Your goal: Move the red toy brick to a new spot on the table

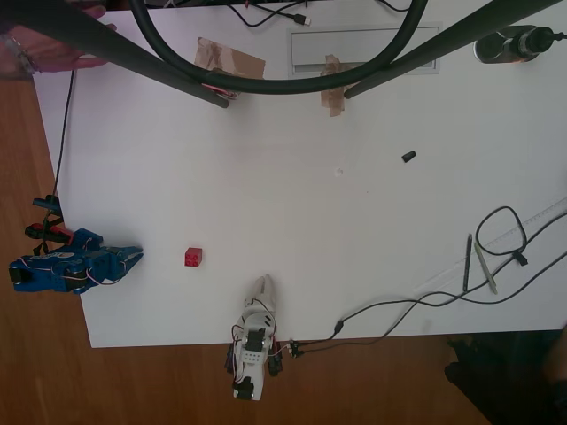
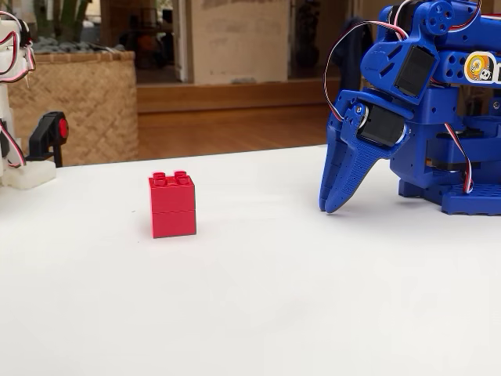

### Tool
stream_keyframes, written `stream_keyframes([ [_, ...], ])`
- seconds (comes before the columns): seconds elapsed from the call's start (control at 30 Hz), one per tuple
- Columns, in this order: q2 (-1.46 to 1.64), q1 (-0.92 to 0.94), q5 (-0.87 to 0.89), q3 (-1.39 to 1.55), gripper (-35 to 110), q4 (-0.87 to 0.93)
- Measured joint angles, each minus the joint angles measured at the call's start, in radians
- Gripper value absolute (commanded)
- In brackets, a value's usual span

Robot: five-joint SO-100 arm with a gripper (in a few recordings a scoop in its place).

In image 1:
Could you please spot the black round device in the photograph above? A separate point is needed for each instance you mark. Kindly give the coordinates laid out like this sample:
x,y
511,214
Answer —
x,y
516,44

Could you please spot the blue table clamp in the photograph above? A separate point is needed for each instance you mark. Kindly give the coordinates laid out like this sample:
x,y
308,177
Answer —
x,y
46,203

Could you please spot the dark bag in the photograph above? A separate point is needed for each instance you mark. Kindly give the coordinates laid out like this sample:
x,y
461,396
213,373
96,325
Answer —
x,y
509,380

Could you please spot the small brown tape patch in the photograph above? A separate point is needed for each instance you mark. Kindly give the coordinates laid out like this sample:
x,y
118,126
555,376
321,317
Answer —
x,y
332,95

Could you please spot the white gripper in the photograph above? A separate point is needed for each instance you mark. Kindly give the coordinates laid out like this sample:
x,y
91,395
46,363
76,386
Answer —
x,y
261,306

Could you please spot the small red cube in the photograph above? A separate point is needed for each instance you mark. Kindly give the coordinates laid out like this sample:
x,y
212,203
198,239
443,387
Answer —
x,y
193,257

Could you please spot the small black cap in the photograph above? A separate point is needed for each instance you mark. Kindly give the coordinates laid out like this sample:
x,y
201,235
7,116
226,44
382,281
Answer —
x,y
409,156

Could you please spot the black tripod leg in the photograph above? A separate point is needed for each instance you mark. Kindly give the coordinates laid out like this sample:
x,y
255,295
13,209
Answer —
x,y
111,48
443,44

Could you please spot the large brown tape patch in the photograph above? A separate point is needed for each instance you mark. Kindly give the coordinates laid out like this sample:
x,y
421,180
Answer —
x,y
235,59

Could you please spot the transparent ruler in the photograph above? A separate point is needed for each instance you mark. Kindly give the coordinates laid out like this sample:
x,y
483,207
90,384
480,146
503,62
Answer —
x,y
500,241

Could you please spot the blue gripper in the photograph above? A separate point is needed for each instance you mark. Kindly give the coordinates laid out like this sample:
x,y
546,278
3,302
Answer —
x,y
116,260

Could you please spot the person's hand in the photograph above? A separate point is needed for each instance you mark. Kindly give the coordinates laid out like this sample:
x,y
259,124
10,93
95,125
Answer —
x,y
53,57

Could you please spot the black pen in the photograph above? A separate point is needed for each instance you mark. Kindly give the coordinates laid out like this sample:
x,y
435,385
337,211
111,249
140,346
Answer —
x,y
467,263

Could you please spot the black curved hoop tube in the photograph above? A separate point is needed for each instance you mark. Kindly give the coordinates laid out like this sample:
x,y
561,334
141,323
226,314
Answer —
x,y
283,84

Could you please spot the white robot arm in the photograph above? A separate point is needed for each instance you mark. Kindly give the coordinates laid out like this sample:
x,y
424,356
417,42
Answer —
x,y
251,358

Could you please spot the red and black clamp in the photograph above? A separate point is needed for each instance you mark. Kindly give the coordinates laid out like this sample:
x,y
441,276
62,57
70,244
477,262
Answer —
x,y
48,233

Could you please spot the green pen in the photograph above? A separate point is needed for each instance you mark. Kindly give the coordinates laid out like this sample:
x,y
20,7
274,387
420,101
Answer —
x,y
486,268

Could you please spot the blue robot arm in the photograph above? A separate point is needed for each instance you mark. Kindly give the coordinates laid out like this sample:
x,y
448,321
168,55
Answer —
x,y
44,270

